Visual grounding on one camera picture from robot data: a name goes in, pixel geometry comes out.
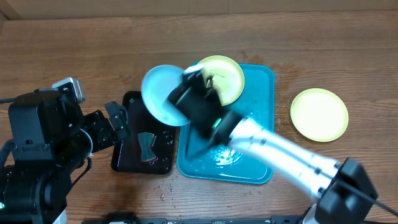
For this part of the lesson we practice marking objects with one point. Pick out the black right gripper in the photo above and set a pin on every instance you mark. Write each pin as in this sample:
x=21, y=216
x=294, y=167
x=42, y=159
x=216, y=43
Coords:
x=211, y=94

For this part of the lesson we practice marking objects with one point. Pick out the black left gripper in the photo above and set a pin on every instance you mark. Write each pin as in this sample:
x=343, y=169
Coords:
x=107, y=137

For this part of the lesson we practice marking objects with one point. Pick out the green scrubbing sponge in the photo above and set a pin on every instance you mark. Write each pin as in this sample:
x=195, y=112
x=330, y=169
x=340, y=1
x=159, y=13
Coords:
x=146, y=141

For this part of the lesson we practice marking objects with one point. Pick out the light blue plate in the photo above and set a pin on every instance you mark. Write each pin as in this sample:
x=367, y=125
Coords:
x=157, y=85

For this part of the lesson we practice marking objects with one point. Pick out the yellow plate with stain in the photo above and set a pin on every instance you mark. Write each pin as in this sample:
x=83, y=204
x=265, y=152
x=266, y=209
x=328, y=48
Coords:
x=225, y=76

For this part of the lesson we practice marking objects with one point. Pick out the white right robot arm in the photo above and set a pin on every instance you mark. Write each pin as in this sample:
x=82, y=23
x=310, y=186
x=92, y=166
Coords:
x=341, y=192

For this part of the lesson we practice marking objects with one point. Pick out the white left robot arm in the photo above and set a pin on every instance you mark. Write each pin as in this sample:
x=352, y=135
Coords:
x=51, y=137

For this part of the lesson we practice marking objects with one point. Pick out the black water tray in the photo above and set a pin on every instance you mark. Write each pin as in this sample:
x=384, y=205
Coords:
x=127, y=154

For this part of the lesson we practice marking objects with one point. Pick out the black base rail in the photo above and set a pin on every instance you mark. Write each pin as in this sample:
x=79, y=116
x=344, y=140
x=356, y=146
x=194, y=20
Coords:
x=132, y=218

